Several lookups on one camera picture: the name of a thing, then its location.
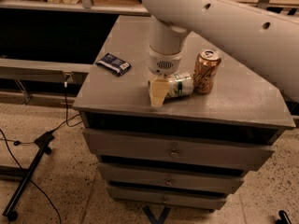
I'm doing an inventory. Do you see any black cable on floor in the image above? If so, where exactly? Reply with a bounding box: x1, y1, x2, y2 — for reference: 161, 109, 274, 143
0, 73, 84, 224

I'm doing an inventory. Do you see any middle grey drawer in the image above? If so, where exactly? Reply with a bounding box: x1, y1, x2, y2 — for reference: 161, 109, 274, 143
98, 162, 244, 194

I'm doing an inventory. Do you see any bottom grey drawer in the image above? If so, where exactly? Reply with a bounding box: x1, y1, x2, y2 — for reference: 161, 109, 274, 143
107, 186, 226, 210

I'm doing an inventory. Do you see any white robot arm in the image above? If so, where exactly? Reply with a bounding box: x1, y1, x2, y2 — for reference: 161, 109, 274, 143
142, 0, 299, 102

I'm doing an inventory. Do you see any grey drawer cabinet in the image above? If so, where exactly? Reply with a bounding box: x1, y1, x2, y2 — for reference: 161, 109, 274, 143
73, 16, 295, 199

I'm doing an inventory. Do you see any gold soda can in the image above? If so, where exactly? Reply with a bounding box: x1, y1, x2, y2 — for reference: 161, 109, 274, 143
192, 49, 221, 94

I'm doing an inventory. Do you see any grey bench beam left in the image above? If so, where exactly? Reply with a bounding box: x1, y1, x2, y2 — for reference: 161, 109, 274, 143
0, 58, 92, 84

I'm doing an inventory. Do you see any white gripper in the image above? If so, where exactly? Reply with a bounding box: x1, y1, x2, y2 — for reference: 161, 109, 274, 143
146, 47, 182, 107

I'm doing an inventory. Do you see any grey metal shelf rail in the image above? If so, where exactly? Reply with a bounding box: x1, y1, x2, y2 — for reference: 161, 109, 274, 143
0, 0, 299, 17

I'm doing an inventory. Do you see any dark blue snack packet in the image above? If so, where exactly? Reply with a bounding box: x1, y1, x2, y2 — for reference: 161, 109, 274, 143
95, 53, 132, 76

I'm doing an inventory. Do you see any top grey drawer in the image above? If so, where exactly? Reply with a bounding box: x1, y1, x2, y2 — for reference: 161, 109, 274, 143
83, 129, 274, 171

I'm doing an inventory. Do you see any white green 7up can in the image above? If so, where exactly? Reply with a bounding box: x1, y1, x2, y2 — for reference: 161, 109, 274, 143
166, 72, 193, 98

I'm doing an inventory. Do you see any grey drawer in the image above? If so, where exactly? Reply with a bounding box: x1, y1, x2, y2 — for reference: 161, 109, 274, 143
107, 186, 226, 210
83, 129, 274, 171
98, 162, 244, 194

